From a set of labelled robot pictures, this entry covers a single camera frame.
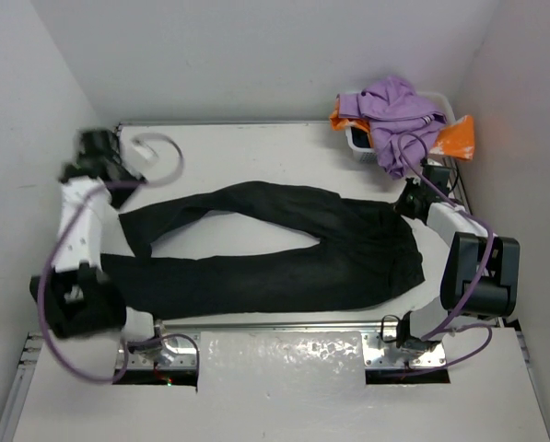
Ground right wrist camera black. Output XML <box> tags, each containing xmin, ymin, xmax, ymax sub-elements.
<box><xmin>422</xmin><ymin>158</ymin><xmax>451</xmax><ymax>195</ymax></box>

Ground white foreground cover board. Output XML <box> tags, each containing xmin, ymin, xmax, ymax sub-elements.
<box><xmin>15</xmin><ymin>329</ymin><xmax>548</xmax><ymax>441</ymax></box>

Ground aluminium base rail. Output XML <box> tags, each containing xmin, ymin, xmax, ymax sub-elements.
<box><xmin>116</xmin><ymin>317</ymin><xmax>447</xmax><ymax>372</ymax></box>

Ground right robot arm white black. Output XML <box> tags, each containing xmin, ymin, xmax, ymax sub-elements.
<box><xmin>394</xmin><ymin>178</ymin><xmax>521</xmax><ymax>355</ymax></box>

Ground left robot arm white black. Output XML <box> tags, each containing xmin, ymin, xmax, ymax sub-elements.
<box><xmin>29</xmin><ymin>129</ymin><xmax>154</xmax><ymax>342</ymax></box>

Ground orange white garment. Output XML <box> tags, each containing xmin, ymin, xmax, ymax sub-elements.
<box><xmin>329</xmin><ymin>109</ymin><xmax>475</xmax><ymax>160</ymax></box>

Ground black denim trousers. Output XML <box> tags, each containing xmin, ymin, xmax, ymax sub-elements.
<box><xmin>98</xmin><ymin>180</ymin><xmax>427</xmax><ymax>322</ymax></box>

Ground white laundry basket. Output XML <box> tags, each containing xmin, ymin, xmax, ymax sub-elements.
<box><xmin>344</xmin><ymin>91</ymin><xmax>456</xmax><ymax>164</ymax></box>

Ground purple garment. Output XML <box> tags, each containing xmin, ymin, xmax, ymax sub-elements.
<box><xmin>338</xmin><ymin>76</ymin><xmax>447</xmax><ymax>179</ymax></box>

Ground crinkled transparent plastic sheet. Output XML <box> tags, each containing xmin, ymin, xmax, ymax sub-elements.
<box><xmin>198</xmin><ymin>331</ymin><xmax>365</xmax><ymax>397</ymax></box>

